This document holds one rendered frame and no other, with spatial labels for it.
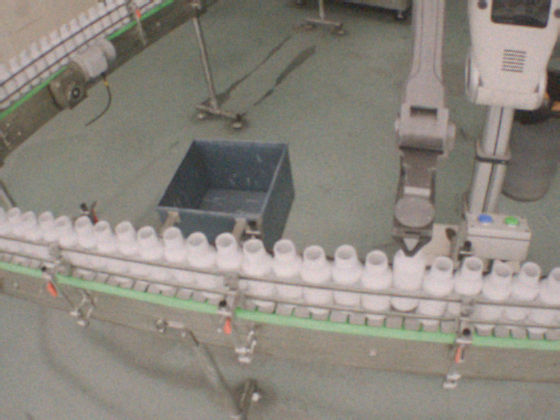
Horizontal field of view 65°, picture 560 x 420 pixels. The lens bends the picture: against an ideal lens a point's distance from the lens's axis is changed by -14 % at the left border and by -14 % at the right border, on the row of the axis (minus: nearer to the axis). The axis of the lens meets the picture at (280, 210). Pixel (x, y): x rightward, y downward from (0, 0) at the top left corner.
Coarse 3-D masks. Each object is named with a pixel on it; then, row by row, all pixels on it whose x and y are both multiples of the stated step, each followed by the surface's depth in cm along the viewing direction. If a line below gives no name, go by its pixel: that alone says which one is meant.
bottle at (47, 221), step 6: (42, 216) 108; (48, 216) 109; (42, 222) 106; (48, 222) 107; (54, 222) 108; (48, 228) 107; (54, 228) 109; (48, 234) 108; (54, 234) 109; (48, 240) 109; (54, 240) 109; (66, 258) 114
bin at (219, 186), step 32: (192, 160) 157; (224, 160) 160; (256, 160) 157; (288, 160) 152; (192, 192) 159; (224, 192) 170; (256, 192) 167; (288, 192) 156; (192, 224) 138; (224, 224) 135
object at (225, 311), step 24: (72, 216) 113; (96, 216) 122; (240, 240) 102; (48, 288) 105; (240, 288) 98; (72, 312) 115; (456, 336) 82; (240, 360) 107; (456, 360) 85; (456, 384) 95
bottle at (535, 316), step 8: (552, 272) 80; (544, 280) 83; (552, 280) 79; (544, 288) 82; (552, 288) 80; (536, 296) 84; (544, 296) 81; (552, 296) 80; (552, 304) 81; (528, 312) 88; (536, 312) 85; (544, 312) 83; (552, 312) 83; (528, 320) 88; (536, 320) 86; (544, 320) 85; (552, 320) 86; (528, 328) 89; (536, 328) 87
